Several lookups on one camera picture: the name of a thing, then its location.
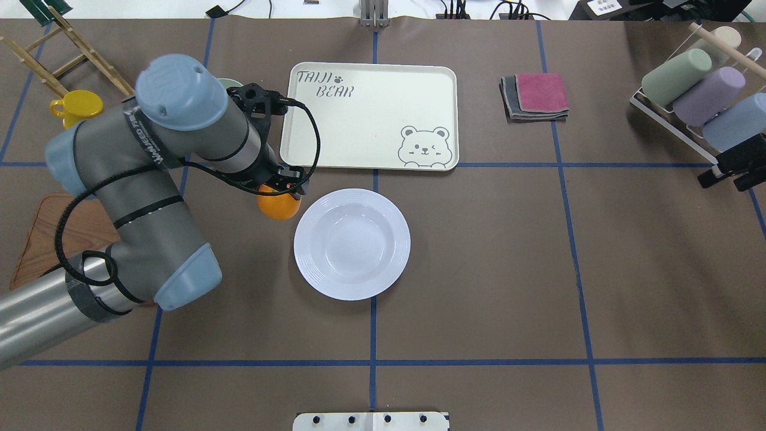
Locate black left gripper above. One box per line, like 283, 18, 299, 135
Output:
230, 144, 307, 199

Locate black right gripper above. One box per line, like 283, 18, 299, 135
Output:
697, 133, 766, 192

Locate orange fruit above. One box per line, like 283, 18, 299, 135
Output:
256, 193, 302, 220

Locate white round plate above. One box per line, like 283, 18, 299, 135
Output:
293, 189, 411, 301

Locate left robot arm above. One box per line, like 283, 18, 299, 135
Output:
1, 54, 314, 369

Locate cream bear tray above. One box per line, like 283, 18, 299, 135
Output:
280, 61, 460, 172

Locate blue tumbler cup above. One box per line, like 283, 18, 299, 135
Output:
703, 92, 765, 153

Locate purple tumbler cup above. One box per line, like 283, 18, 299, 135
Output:
672, 66, 745, 126

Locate green tumbler cup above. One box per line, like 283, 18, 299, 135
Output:
641, 48, 712, 106

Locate green bowl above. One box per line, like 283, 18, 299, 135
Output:
218, 77, 243, 89

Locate cream tumbler cup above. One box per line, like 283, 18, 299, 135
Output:
711, 26, 742, 49

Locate pink folded cloth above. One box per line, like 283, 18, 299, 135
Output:
515, 73, 570, 114

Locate wooden cutting board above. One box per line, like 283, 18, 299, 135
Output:
10, 193, 120, 291

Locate grey folded cloth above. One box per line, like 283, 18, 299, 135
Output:
500, 74, 570, 121

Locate yellow mug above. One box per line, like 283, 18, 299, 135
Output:
49, 89, 104, 130

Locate wooden drying rack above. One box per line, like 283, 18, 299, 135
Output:
0, 6, 135, 99

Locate white wire cup rack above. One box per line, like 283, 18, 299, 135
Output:
630, 22, 764, 163

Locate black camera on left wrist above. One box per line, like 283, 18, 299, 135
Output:
226, 83, 291, 116

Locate grey metal bracket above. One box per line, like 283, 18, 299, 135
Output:
358, 0, 390, 29

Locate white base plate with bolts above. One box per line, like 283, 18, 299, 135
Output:
292, 411, 451, 430

